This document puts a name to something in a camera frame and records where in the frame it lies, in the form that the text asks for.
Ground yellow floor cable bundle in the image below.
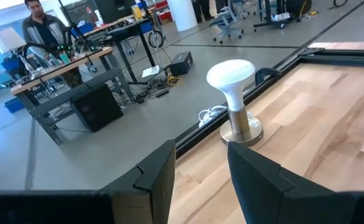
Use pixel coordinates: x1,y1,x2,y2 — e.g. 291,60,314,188
166,74,184,87

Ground blue storage bin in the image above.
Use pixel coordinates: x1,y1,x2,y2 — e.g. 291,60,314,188
70,22,95,37

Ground black monitor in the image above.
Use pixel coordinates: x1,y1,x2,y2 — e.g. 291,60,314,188
93,0,138,24

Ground black coiled cable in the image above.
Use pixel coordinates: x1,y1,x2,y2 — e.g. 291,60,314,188
147,29,167,49

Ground black equipment cart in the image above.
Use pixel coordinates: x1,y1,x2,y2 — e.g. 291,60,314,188
252,0,313,32

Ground blue plastic bin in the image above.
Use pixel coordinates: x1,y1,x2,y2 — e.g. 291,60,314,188
4,96,26,114

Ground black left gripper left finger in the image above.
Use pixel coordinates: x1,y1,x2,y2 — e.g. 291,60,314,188
102,139,176,224

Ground black aluminium table frame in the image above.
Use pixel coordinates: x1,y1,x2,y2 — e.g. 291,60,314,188
174,46,364,159

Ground large black box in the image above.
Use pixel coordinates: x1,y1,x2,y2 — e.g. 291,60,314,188
70,84,124,133

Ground small black case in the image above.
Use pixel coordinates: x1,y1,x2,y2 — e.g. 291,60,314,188
169,51,194,77

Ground grey office chair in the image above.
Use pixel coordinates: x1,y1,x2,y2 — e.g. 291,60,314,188
208,0,251,44

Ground black desk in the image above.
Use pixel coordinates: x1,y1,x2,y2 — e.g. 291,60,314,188
83,15,159,85

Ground white paper sheet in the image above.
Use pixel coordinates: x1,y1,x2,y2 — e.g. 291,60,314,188
141,64,161,78

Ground white lampshade table lamp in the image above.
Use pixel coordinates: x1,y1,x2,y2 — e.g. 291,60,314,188
0,27,33,78

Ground white lamp cable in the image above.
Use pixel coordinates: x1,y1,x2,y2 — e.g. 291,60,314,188
197,105,254,129

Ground red shelf unit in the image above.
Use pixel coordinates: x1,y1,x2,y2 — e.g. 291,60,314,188
152,0,173,24

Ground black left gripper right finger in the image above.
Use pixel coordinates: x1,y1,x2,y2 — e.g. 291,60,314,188
227,142,335,224

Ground wooden workbench metal legs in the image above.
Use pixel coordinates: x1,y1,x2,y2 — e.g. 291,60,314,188
10,46,133,146

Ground person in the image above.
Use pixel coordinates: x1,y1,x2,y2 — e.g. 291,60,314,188
21,0,83,88
190,0,229,22

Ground black cable clip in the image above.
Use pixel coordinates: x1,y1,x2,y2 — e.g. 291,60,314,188
254,67,282,87

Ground white round pillar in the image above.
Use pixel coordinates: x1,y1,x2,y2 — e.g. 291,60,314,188
167,0,198,32

